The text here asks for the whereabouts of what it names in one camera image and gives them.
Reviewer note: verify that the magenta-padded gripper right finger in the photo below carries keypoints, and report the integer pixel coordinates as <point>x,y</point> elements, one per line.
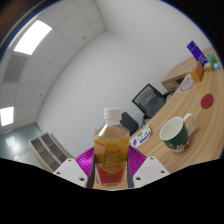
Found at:
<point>150,171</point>

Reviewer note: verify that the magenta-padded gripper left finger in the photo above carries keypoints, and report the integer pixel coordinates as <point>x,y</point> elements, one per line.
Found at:
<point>71,171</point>

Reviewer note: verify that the orange drink bottle white cap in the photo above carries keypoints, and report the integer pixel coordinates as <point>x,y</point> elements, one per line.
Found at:
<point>111,150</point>

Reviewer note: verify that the wooden shelf unit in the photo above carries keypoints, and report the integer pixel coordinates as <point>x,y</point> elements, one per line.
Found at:
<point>46,151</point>

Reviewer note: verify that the white leaflet green blue print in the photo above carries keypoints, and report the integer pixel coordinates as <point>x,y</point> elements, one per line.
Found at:
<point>141,135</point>

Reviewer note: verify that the green mug white inside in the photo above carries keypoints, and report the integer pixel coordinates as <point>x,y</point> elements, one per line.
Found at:
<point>176,136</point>

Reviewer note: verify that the black mesh office chair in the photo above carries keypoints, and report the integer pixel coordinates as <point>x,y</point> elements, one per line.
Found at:
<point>148,98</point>

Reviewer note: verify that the flat round red coaster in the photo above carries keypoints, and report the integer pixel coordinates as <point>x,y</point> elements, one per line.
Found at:
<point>207,101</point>

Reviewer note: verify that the white paper sheet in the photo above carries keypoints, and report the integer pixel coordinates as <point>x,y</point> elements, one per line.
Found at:
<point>186,83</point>

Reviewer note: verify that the wooden side desk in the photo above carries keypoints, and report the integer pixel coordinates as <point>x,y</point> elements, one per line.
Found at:
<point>180,71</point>

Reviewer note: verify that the orange box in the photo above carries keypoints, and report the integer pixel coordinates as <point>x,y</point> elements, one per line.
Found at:
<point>197,72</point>

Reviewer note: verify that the ceiling air vent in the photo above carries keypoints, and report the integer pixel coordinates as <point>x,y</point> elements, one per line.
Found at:
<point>14,68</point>

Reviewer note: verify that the small tan box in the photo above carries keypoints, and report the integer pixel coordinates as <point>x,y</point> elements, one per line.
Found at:
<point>208,66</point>

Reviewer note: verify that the small blue packet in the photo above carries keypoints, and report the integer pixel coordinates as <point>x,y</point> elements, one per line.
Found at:
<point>216,66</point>

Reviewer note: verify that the purple pouch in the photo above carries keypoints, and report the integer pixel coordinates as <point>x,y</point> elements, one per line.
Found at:
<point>197,53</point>

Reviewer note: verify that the large square ceiling light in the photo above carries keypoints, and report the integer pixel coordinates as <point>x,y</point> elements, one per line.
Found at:
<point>32,37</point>

